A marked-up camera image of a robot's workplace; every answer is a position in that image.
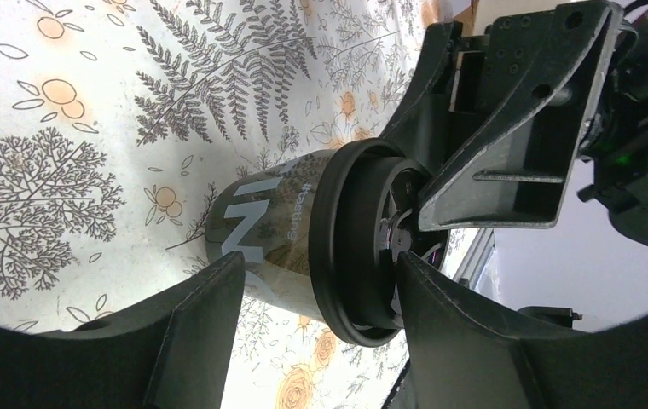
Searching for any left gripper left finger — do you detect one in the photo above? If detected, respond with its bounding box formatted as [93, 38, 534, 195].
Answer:
[0, 252, 245, 408]

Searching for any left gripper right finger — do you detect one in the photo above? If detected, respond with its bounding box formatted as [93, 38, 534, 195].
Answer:
[397, 253, 648, 408]

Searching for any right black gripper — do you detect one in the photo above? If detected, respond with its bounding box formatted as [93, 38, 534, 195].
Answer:
[377, 0, 624, 233]

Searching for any black cup lid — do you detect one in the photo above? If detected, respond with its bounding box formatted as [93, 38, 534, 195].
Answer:
[308, 138, 449, 348]

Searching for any black coffee cup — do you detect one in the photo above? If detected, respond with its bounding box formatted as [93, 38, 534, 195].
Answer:
[203, 150, 334, 320]

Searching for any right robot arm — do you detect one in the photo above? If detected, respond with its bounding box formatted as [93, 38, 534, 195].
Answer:
[381, 1, 648, 246]

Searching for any floral tablecloth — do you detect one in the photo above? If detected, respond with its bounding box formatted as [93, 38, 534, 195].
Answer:
[0, 1, 476, 408]

